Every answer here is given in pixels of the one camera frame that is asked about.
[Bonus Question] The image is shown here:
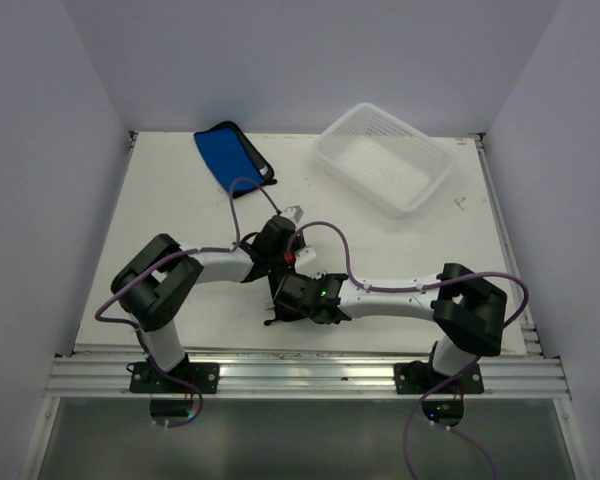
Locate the white plastic mesh basket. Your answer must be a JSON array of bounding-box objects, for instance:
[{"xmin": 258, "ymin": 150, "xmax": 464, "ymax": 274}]
[{"xmin": 313, "ymin": 103, "xmax": 457, "ymax": 218}]

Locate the aluminium mounting rail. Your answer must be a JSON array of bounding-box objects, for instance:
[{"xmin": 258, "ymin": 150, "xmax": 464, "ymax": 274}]
[{"xmin": 43, "ymin": 352, "xmax": 570, "ymax": 400}]

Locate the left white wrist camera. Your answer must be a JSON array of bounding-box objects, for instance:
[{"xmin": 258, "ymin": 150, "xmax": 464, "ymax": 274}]
[{"xmin": 280, "ymin": 205, "xmax": 304, "ymax": 225}]

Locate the blue and black towel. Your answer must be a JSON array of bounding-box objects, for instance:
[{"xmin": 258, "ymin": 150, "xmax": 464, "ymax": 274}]
[{"xmin": 193, "ymin": 121, "xmax": 277, "ymax": 199}]

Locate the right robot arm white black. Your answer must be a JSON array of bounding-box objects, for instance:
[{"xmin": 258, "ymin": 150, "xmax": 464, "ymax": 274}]
[{"xmin": 273, "ymin": 263, "xmax": 507, "ymax": 393}]

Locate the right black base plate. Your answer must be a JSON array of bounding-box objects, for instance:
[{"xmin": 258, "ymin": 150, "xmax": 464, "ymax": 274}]
[{"xmin": 393, "ymin": 361, "xmax": 485, "ymax": 395}]

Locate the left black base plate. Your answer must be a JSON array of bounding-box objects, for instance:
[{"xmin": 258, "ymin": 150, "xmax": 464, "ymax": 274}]
[{"xmin": 126, "ymin": 361, "xmax": 220, "ymax": 395}]

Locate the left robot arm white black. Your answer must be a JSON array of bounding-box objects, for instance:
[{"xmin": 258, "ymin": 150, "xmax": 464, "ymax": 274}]
[{"xmin": 111, "ymin": 208, "xmax": 302, "ymax": 393}]

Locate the purple and black towel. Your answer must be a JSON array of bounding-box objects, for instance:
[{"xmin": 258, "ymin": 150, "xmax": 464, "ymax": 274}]
[{"xmin": 262, "ymin": 269, "xmax": 311, "ymax": 329}]

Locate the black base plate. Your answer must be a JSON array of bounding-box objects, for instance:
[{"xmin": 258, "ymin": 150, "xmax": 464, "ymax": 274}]
[
  {"xmin": 126, "ymin": 361, "xmax": 220, "ymax": 395},
  {"xmin": 393, "ymin": 361, "xmax": 485, "ymax": 395}
]

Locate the right wrist camera red cap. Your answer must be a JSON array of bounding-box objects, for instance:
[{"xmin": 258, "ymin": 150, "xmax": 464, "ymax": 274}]
[{"xmin": 283, "ymin": 246, "xmax": 317, "ymax": 268}]

